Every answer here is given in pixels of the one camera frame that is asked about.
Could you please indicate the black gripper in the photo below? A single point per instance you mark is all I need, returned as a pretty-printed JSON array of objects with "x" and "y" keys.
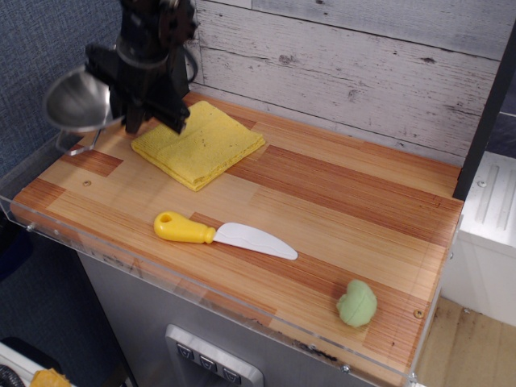
[{"x": 140, "y": 92}]

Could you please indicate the silver metal bowl with handles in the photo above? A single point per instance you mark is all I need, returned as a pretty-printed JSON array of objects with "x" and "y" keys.
[{"x": 79, "y": 104}]

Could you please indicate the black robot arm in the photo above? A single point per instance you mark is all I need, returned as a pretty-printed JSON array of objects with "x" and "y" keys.
[{"x": 152, "y": 29}]

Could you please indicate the folded yellow cloth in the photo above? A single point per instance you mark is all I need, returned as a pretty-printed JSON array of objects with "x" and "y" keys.
[{"x": 210, "y": 143}]

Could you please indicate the silver toy fridge cabinet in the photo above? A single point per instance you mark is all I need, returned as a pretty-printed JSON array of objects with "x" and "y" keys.
[{"x": 271, "y": 323}]

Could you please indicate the ice dispenser button panel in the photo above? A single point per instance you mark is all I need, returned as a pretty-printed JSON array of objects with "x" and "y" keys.
[{"x": 211, "y": 358}]

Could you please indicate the yellow object bottom left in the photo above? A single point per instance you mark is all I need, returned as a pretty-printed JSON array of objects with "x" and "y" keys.
[{"x": 49, "y": 378}]

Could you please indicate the green plush toy vegetable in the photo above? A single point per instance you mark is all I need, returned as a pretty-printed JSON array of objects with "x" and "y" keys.
[{"x": 358, "y": 305}]

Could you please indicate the white toy sink unit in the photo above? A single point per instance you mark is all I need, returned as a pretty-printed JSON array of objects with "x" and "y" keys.
[{"x": 480, "y": 275}]

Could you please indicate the yellow-handled white toy knife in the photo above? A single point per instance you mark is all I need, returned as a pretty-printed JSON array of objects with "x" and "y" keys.
[{"x": 175, "y": 227}]

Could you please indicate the clear acrylic guard rail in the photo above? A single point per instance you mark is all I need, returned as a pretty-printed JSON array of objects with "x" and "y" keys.
[{"x": 351, "y": 209}]

